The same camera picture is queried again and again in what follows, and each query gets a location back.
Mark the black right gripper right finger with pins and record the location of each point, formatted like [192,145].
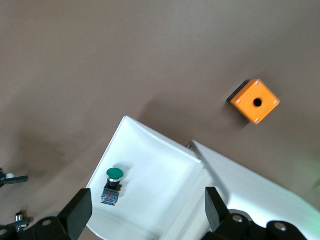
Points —
[217,215]

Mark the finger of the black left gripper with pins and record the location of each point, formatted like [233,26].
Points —
[17,179]

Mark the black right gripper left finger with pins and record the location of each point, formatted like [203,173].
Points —
[72,217]

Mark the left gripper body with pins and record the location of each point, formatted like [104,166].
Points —
[20,219]

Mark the green mushroom push button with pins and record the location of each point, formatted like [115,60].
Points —
[113,183]

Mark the white plastic drawer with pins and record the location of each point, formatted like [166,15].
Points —
[155,180]

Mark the brown table cover mat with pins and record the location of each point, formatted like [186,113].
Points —
[75,50]

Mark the orange button enclosure box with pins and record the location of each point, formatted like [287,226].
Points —
[250,110]

